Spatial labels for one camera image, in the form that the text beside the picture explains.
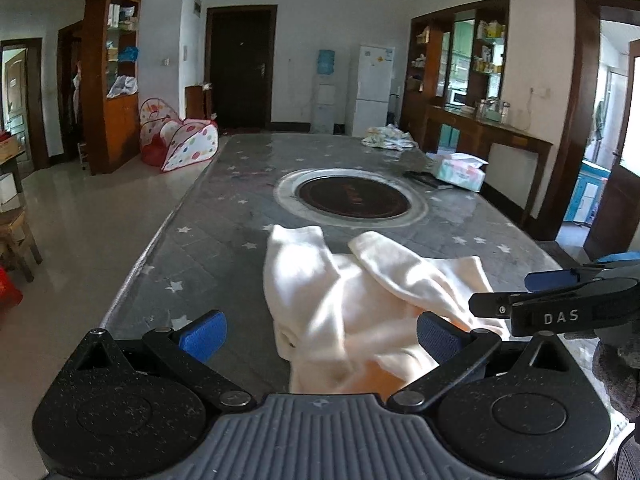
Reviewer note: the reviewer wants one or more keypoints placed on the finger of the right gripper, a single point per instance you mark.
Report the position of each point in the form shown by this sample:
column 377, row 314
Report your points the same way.
column 540, row 281
column 493, row 304

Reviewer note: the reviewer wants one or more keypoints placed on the tissue pack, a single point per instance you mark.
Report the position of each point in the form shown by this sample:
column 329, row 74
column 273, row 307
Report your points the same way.
column 460, row 170

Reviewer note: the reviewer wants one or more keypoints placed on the cream white garment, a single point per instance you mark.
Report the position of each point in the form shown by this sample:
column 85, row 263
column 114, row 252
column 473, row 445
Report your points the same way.
column 346, row 323

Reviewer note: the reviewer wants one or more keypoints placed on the water dispenser with blue bottle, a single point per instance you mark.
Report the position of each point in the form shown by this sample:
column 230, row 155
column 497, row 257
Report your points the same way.
column 323, row 96

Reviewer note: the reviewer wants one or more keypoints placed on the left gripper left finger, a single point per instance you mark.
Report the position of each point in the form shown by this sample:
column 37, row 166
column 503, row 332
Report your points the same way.
column 184, row 354

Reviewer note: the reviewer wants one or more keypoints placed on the dark wooden door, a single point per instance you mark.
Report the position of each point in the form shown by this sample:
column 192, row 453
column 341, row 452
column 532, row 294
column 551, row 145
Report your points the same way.
column 239, row 59

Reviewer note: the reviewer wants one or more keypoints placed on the small wooden stool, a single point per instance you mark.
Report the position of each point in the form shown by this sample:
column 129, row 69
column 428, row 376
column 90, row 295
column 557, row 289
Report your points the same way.
column 17, row 241

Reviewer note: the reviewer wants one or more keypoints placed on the crumpled patterned cloth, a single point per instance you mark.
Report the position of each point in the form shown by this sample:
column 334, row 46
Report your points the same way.
column 389, row 138

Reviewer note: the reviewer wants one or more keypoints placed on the brown door with window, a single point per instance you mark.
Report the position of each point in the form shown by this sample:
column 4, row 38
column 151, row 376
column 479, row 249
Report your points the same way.
column 616, row 223

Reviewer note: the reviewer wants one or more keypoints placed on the polka dot play tent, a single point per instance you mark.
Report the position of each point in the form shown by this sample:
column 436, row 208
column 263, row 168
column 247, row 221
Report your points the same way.
column 169, row 142

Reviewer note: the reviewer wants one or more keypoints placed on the wooden shelf cabinet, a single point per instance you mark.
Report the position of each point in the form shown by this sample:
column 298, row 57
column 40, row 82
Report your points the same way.
column 109, row 56

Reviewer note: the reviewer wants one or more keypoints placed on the wooden sideboard shelf unit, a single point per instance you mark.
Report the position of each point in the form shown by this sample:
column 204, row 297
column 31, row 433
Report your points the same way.
column 454, row 80

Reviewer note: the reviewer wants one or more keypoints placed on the red plastic stool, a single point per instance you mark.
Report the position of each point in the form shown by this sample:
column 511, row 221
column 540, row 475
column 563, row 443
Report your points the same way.
column 10, row 295

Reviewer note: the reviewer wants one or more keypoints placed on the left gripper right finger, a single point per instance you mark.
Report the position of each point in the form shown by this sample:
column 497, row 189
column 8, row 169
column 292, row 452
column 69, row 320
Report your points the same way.
column 461, row 357

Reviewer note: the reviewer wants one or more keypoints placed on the round induction cooktop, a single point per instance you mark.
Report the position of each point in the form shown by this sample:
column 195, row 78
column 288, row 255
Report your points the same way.
column 350, row 198

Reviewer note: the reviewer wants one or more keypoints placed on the white refrigerator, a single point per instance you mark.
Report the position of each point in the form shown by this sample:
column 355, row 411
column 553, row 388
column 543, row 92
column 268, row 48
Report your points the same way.
column 369, row 95

